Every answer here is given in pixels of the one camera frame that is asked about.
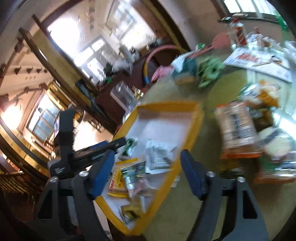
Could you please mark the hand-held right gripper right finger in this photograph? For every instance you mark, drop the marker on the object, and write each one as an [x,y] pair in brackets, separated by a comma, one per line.
[192,176]

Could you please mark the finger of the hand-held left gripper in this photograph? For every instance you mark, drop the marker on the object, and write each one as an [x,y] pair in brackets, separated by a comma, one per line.
[92,154]

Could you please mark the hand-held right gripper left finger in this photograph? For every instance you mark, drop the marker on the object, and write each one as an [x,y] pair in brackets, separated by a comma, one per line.
[104,173]

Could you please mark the yellow cracker packet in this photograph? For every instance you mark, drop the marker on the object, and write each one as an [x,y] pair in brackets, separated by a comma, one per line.
[119,183]

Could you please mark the clear green snack packet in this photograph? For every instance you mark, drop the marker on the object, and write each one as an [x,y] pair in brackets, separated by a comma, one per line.
[135,177]

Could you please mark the white packet with black print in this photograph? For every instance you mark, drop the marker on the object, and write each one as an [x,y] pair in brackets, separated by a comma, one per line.
[159,157]

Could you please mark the green and white sachet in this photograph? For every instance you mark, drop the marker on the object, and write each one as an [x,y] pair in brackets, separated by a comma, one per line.
[130,146]

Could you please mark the white tray with yellow rim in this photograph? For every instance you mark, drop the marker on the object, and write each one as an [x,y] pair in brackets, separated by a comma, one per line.
[166,125]

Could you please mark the large orange snack packet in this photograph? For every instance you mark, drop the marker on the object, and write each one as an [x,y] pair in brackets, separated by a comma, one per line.
[235,129]

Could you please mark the clear glass beaker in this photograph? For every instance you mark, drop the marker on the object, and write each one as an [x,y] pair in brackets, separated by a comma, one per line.
[122,95]

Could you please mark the green and red snack packet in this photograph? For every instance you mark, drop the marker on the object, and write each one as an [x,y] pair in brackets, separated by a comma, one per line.
[275,172]

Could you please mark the white snack packet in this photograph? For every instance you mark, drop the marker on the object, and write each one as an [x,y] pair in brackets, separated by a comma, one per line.
[275,141]

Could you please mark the teal tissue box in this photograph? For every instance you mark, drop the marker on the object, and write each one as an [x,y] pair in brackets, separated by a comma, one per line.
[185,69]

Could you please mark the pink cloth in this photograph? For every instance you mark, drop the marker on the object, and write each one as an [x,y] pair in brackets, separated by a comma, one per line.
[160,70]

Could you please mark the green knitted cloth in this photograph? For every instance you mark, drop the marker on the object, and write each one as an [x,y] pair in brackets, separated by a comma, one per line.
[210,68]

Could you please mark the pink and yellow hula hoop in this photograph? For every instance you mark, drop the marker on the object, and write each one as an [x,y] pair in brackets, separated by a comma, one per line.
[150,59]

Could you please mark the small yellow snack packet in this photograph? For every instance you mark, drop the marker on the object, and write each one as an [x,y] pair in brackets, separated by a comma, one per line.
[268,91]

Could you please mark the printed paper sheet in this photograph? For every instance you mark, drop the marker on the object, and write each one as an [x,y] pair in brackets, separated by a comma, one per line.
[256,60]

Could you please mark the pink hand fan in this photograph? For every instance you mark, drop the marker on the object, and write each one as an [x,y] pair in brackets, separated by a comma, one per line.
[219,40]

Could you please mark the small glass jar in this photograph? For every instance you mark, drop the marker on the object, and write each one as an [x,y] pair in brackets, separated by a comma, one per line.
[257,34]

